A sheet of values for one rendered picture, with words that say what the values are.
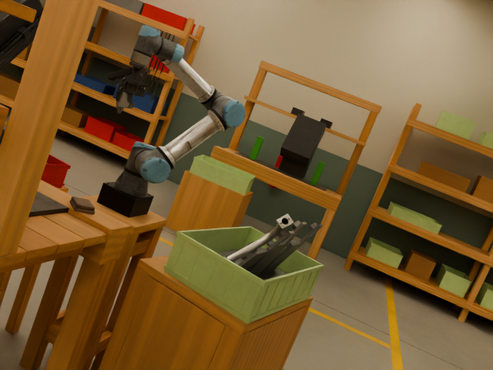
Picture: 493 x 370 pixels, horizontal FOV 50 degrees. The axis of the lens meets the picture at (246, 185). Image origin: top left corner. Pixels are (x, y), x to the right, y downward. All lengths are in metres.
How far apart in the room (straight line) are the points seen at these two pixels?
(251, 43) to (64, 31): 6.19
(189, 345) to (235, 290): 0.28
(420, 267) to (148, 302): 5.11
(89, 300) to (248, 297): 0.64
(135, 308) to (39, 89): 1.04
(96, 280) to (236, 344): 0.60
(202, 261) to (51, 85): 0.89
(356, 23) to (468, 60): 1.49
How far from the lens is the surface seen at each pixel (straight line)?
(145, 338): 2.18
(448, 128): 6.74
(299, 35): 7.45
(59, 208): 2.08
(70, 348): 2.29
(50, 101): 1.50
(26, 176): 1.54
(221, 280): 1.98
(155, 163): 2.25
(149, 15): 7.48
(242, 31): 7.62
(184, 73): 2.38
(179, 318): 2.07
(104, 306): 2.46
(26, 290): 2.90
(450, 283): 6.95
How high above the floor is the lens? 1.53
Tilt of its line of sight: 9 degrees down
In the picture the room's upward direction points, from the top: 22 degrees clockwise
